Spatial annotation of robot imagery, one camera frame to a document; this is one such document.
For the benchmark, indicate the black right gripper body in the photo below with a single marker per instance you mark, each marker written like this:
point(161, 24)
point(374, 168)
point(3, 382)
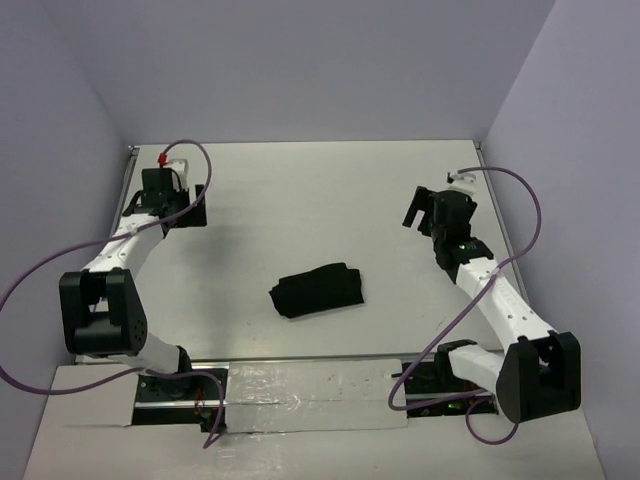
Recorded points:
point(436, 230)

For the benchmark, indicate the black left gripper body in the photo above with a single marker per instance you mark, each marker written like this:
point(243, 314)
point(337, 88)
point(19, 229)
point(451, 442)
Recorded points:
point(180, 200)

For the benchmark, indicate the black t shirt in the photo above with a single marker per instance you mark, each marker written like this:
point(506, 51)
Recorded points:
point(329, 287)

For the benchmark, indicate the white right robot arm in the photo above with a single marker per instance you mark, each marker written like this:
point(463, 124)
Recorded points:
point(538, 373)

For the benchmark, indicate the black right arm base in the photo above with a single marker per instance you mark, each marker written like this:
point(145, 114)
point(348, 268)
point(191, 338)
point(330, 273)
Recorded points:
point(426, 383)

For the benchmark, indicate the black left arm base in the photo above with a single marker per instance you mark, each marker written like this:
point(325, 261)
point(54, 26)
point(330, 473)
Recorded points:
point(192, 401)

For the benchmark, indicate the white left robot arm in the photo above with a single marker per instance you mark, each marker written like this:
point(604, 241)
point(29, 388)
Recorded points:
point(102, 313)

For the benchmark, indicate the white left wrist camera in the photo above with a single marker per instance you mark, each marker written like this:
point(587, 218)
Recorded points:
point(178, 169)

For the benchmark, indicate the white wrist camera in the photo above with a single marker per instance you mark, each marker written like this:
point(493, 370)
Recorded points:
point(464, 183)
point(178, 169)

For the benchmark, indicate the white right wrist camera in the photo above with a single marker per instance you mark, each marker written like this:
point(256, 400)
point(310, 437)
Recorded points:
point(464, 183)

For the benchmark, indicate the silver aluminium rail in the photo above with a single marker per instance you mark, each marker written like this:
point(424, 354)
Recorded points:
point(322, 337)

